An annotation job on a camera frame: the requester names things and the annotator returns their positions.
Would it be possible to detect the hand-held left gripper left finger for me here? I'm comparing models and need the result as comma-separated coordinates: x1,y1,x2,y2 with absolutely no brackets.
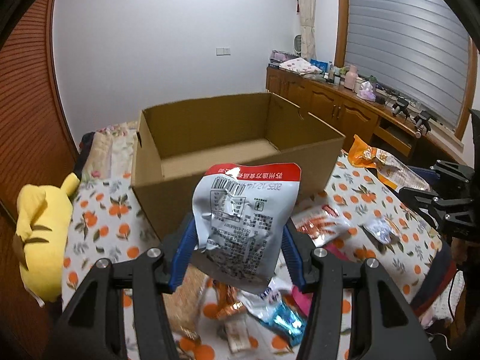
45,212,199,360

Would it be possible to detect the pink floral cloth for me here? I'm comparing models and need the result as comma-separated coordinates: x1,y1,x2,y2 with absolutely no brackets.
279,57,323,75

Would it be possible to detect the pink bottle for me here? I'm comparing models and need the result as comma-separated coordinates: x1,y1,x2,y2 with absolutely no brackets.
344,65,359,91

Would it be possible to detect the white red-topped snack packet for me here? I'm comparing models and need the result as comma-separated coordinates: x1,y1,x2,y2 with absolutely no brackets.
192,163,302,295

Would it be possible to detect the yellow plush toy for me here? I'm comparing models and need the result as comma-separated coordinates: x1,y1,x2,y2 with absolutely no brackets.
13,172,81,308

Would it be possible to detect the pink tissue pack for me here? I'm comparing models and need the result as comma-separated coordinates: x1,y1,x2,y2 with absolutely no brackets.
354,80,377,102

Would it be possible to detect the orange fruit print tablecloth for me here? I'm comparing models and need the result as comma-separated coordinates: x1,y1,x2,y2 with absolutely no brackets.
62,150,456,360

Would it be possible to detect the tan snack packet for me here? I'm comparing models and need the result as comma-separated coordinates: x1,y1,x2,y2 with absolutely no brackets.
163,266,205,340

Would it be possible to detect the pink snack packet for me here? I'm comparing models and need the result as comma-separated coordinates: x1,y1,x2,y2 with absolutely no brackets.
290,243,351,316

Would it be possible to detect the dark striped cloth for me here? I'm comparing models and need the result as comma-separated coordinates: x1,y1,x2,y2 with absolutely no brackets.
410,238,459,317

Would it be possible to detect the pale patterned curtain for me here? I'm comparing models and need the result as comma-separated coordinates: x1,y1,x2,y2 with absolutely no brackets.
290,0,317,61

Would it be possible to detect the brown cardboard box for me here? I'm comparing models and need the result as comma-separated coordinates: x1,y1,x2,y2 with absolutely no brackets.
131,92,346,241

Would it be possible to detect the grey window blind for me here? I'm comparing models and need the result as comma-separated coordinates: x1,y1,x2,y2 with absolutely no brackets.
343,0,474,130

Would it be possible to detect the orange foil snack packet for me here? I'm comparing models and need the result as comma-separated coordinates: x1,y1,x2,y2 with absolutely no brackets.
214,281,248,319

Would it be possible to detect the shiny blue snack packet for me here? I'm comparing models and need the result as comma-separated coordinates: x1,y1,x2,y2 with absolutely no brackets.
259,300,306,346

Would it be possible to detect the orange and clear snack packet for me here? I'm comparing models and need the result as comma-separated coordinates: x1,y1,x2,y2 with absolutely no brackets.
375,149,431,193

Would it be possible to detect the small clear wrapped packet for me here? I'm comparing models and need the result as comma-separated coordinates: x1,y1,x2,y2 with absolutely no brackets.
360,215,402,244

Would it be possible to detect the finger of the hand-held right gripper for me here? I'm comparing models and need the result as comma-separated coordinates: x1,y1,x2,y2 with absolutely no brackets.
407,159,475,185
398,185,480,233

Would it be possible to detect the wooden cabinet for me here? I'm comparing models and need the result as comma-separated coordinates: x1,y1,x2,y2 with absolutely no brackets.
266,65,464,160

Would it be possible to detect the beige long snack packet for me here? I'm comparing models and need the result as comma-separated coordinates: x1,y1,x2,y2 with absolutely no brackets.
223,313,259,353

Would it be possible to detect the floral quilt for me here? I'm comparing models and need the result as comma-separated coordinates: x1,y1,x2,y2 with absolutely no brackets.
80,120,139,181

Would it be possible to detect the white red-striped snack packet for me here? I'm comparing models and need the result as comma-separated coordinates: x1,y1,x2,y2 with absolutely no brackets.
292,204,353,248

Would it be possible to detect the white blue-topped snack packet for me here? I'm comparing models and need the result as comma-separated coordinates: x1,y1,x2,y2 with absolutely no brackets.
240,277,293,319

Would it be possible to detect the brown slatted wardrobe door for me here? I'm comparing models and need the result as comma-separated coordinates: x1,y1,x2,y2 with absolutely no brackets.
0,0,80,360

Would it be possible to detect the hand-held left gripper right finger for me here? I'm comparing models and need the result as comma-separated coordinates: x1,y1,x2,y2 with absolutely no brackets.
281,223,439,360

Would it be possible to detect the black clamp device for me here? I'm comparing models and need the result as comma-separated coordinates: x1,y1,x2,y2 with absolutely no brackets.
392,97,410,117
412,110,433,132

